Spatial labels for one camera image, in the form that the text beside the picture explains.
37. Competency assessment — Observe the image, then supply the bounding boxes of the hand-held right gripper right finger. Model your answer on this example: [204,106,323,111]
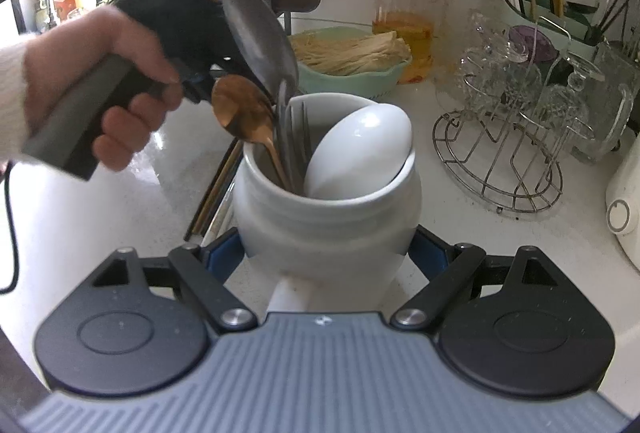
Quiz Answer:
[390,224,560,331]

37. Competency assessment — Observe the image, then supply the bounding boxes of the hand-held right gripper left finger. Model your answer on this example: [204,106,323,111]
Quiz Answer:
[91,227,259,333]

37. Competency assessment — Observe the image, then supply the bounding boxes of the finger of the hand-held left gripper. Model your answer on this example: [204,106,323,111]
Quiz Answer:
[181,63,226,106]

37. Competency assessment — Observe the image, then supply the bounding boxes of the copper metal spoon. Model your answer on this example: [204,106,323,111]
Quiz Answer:
[211,74,295,192]

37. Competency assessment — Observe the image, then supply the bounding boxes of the brown wooden chopstick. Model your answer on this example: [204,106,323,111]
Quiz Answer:
[192,138,246,239]

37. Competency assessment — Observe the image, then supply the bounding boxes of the silver metal spoon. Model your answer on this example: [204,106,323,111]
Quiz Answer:
[220,0,306,195]

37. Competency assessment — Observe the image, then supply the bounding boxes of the white ceramic spoon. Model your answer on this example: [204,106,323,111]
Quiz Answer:
[307,133,416,201]
[304,104,413,200]

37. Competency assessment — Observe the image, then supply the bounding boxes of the white ceramic jar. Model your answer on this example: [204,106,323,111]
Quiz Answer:
[232,92,423,314]

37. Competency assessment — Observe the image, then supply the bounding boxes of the silver metal fork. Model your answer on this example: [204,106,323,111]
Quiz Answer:
[285,100,315,194]

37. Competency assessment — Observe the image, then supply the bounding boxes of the person's left hand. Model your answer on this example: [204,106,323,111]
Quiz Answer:
[22,6,184,173]

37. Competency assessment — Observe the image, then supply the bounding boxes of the dried noodles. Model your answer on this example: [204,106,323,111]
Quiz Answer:
[291,30,411,76]

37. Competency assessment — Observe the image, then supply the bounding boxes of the green plastic basket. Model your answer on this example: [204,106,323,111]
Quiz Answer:
[290,27,413,95]

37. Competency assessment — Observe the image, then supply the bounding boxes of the white rice cooker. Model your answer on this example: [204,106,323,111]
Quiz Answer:
[605,146,640,271]

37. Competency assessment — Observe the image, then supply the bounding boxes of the group of clear glass cups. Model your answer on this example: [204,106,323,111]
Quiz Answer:
[457,8,608,134]

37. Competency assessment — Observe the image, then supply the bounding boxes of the red lid plastic jar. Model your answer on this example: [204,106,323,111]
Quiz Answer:
[371,0,443,84]

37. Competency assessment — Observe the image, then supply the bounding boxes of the clear glass pitcher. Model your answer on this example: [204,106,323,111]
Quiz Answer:
[545,38,633,164]

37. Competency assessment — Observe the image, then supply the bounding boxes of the tall clear glass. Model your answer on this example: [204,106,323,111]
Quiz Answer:
[434,0,506,89]

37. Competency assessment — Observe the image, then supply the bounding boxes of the green utensil holder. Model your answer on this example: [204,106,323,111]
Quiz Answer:
[495,0,621,59]

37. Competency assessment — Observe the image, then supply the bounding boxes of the wire cup rack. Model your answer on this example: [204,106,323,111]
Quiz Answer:
[432,16,596,214]

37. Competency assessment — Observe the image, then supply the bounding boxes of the black cable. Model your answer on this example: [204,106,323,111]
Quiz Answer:
[0,163,22,294]

